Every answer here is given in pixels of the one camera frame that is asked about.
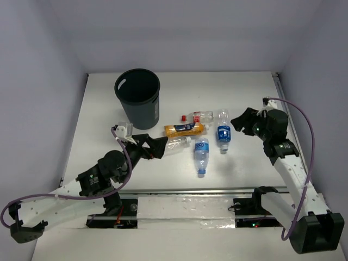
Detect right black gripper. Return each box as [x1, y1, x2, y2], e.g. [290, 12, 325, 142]
[230, 107, 271, 141]

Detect clear crushed bottle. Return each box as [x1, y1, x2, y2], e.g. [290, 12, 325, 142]
[164, 136, 192, 156]

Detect clear bottle blue label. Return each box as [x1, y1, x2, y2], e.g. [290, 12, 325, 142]
[216, 109, 231, 154]

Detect orange juice bottle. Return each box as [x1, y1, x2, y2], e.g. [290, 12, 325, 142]
[164, 122, 209, 138]

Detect clear bottle red cap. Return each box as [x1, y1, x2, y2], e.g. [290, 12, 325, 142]
[181, 111, 214, 123]

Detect clear bottle blue cap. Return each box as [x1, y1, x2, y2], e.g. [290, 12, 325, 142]
[194, 138, 209, 178]

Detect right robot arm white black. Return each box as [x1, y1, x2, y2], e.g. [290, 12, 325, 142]
[231, 108, 345, 254]

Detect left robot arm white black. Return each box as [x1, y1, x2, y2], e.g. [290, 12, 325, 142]
[1, 134, 168, 244]

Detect dark grey plastic bin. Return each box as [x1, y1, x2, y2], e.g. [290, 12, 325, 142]
[114, 69, 160, 130]

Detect white foam front board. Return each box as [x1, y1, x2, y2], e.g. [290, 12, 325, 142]
[31, 197, 345, 261]

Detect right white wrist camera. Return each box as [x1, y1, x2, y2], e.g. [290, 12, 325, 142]
[257, 97, 278, 116]

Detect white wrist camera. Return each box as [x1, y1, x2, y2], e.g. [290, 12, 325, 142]
[111, 122, 136, 144]
[257, 97, 278, 116]

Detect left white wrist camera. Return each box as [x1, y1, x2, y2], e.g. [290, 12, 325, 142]
[111, 122, 136, 144]

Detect aluminium rail right side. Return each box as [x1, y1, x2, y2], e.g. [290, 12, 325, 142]
[271, 72, 308, 172]

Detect aluminium rail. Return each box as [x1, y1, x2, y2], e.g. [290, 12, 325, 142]
[271, 72, 308, 172]
[118, 186, 289, 196]

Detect aluminium rail front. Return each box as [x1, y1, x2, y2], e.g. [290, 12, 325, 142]
[118, 186, 289, 196]

